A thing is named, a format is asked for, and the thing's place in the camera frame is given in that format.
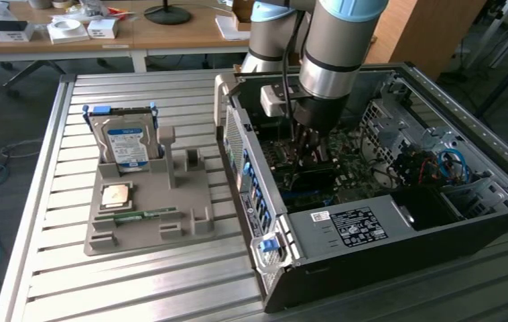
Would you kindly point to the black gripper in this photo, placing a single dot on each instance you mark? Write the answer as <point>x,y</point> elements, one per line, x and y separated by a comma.
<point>319,114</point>

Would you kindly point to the graphics card with metal bracket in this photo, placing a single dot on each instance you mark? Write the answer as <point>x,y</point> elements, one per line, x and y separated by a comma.
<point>319,177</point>

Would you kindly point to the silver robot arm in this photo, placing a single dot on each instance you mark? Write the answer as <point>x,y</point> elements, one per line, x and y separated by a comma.
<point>335,50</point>

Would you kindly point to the perforated metal drive cage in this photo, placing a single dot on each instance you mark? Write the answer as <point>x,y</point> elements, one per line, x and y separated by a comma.
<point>379,134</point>

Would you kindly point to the green motherboard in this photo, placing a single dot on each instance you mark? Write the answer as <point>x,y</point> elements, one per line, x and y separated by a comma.
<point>356,161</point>

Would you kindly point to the expansion slot with blue latch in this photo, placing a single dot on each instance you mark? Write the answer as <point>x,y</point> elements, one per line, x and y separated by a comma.
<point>303,194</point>

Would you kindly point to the white paper stack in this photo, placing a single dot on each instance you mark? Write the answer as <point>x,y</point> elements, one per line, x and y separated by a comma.
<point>229,30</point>

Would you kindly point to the brown cardboard box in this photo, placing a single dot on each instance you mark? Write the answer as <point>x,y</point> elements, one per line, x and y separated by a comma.
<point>240,10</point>

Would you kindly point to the grey power supply unit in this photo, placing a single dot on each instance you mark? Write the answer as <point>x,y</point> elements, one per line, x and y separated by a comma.
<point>316,234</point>

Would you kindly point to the blue case latch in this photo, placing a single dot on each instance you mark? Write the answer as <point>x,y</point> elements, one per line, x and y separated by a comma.
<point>268,243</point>

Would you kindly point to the wooden desk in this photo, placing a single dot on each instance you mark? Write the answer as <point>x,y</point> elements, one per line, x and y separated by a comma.
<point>168,37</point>

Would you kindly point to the hard disk with blue carrier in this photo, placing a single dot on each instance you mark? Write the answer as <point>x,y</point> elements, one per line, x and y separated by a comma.
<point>124,141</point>

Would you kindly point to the black lamp base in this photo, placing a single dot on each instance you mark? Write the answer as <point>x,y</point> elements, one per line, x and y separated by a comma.
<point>167,16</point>

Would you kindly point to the metal disk bay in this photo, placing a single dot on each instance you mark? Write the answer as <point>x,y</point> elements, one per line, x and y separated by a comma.
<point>491,198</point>

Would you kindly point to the grey printed parts rack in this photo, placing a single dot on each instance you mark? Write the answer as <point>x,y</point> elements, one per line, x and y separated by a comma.
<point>147,201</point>

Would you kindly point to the open black PC case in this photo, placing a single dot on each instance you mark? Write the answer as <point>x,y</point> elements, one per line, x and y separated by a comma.
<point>369,278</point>

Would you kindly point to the CPU with metal lid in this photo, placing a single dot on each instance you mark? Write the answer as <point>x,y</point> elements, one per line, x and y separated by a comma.
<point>115,195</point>

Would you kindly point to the green RAM stick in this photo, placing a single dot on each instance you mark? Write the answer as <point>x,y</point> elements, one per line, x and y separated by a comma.
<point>124,216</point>

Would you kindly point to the white labelled box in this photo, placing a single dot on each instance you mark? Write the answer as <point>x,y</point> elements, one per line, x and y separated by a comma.
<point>101,28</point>

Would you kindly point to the white flat box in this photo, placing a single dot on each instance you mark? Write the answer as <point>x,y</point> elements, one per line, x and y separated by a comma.
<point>68,37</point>

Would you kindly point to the white tape roll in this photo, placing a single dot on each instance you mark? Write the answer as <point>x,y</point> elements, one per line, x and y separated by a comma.
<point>65,25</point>

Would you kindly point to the beige tape roll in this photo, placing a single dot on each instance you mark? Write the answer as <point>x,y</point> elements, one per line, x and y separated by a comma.
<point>63,3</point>

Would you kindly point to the grey cup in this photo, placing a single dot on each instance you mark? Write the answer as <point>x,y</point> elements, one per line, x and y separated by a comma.
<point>40,3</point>

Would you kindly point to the black and white box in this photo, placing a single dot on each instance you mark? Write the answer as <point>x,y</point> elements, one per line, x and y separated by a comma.
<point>12,35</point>

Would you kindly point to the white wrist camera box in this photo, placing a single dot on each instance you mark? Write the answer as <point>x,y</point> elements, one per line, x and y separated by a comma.
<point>273,100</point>

